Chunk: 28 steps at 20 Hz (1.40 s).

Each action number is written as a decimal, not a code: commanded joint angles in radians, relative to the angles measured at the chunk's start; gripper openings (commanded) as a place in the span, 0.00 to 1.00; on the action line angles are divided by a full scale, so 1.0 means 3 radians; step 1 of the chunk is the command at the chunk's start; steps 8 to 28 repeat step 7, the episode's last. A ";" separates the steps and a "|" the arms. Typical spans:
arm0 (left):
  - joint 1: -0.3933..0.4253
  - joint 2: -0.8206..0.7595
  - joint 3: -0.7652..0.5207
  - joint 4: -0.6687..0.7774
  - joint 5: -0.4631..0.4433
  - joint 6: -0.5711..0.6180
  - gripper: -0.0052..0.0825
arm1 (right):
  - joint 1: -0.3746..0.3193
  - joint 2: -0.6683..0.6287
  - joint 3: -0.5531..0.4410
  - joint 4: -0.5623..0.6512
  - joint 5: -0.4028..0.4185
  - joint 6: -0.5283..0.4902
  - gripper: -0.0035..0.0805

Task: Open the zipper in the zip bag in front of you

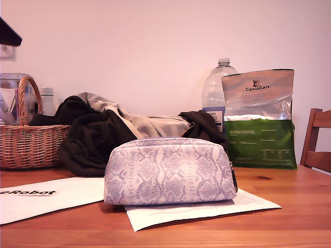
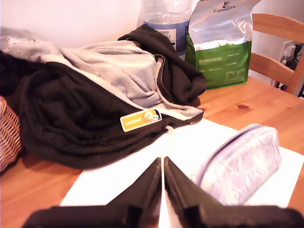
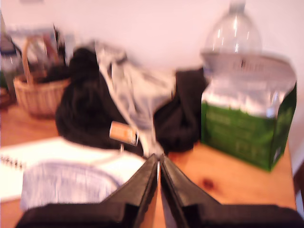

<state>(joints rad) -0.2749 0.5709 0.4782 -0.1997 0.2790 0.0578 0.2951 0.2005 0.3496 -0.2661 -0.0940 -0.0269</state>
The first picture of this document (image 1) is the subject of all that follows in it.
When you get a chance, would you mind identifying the lilac snakeskin zip pouch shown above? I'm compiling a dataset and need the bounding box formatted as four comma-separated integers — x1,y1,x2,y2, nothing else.
103,136,240,206

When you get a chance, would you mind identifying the black zipper pull tab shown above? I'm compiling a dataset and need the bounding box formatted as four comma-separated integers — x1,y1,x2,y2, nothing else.
229,160,240,194

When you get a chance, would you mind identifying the silver green Canagan food bag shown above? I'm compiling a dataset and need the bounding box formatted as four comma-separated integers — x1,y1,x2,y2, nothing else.
220,68,298,171

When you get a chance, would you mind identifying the clear plastic jug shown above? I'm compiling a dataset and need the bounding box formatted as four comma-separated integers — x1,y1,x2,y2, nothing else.
0,72,36,123

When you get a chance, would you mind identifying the small white bottle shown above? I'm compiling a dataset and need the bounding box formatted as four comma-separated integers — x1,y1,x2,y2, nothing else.
40,87,55,117

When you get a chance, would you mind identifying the dark jacket with grey lining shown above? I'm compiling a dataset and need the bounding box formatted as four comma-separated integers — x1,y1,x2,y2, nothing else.
28,91,229,178

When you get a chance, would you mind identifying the white LeRobot paper sheet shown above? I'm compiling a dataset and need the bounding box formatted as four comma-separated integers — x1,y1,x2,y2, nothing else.
0,176,106,225

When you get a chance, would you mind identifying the large clear water bottle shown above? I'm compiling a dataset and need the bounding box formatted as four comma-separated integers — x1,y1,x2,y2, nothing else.
201,57,240,134

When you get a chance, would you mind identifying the white printed letter sheet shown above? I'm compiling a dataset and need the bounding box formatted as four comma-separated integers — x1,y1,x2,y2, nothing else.
124,187,282,233

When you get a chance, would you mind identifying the wooden chair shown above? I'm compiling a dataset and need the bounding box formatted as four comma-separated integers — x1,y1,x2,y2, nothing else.
299,107,331,174

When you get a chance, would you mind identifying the white wall frame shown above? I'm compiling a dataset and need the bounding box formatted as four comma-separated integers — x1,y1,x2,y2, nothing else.
0,43,18,62

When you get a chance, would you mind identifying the wicker basket with handle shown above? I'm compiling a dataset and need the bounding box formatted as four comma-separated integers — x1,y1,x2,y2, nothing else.
0,75,72,170

